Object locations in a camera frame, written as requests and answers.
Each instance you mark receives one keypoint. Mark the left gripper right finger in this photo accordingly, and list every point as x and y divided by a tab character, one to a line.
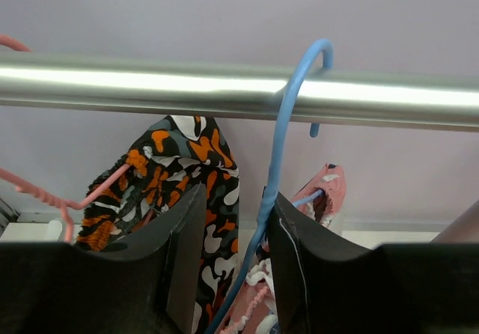
327	284

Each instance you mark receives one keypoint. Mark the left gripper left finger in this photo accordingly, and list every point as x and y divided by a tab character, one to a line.
145	282

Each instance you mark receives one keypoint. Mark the pink shark print shorts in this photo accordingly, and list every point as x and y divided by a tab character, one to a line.
254	309

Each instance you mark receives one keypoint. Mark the blue wire hanger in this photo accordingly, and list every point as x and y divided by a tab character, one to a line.
321	47

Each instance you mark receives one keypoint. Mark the orange black camouflage shorts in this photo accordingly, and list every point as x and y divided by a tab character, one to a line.
164	163

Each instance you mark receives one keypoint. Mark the metal clothes rack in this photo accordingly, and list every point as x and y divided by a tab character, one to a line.
409	143

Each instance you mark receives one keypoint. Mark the pink wire hanger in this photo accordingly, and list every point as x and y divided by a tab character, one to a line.
48	195

